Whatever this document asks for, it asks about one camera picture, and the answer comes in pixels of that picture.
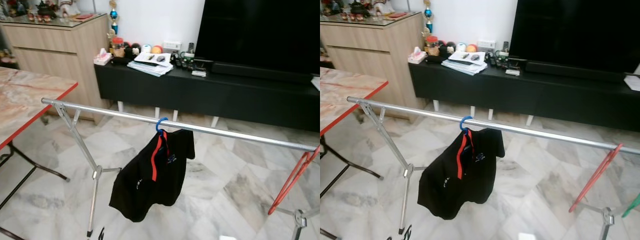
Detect trophy with blue ball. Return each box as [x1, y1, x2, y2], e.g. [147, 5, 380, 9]
[421, 0, 435, 37]
[107, 0, 121, 38]

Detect black TV console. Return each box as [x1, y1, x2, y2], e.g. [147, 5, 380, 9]
[94, 59, 321, 133]
[408, 59, 640, 133]

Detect white paper stack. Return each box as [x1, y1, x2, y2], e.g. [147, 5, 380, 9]
[126, 51, 174, 77]
[441, 50, 488, 76]

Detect pink tissue box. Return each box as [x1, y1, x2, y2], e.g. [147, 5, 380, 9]
[93, 48, 113, 66]
[407, 46, 427, 65]

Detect silver metal clothes rack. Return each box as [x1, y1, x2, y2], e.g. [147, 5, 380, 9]
[41, 97, 321, 240]
[346, 96, 640, 240]

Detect black soundbar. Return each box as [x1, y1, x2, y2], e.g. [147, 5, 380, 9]
[525, 60, 628, 83]

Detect black shirt with red stripe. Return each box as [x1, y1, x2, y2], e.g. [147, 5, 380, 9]
[417, 127, 506, 221]
[108, 129, 196, 223]

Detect dark round ornament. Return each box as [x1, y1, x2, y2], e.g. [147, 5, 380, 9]
[123, 43, 142, 61]
[438, 41, 457, 60]

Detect light wooden drawer cabinet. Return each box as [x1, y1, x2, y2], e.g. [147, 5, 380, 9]
[0, 12, 112, 123]
[320, 11, 426, 121]

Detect black teapot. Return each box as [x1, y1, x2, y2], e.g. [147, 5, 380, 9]
[350, 0, 371, 18]
[36, 0, 57, 20]

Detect red plastic hanger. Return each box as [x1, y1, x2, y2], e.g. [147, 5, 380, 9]
[267, 146, 321, 216]
[568, 143, 624, 214]

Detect black flat television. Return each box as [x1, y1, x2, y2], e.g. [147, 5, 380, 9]
[194, 0, 321, 76]
[509, 0, 640, 73]

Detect marble-print folding table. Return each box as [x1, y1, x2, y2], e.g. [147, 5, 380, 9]
[320, 66, 389, 238]
[0, 66, 79, 240]

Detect green plastic hanger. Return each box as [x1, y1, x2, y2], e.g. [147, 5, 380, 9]
[621, 193, 640, 219]

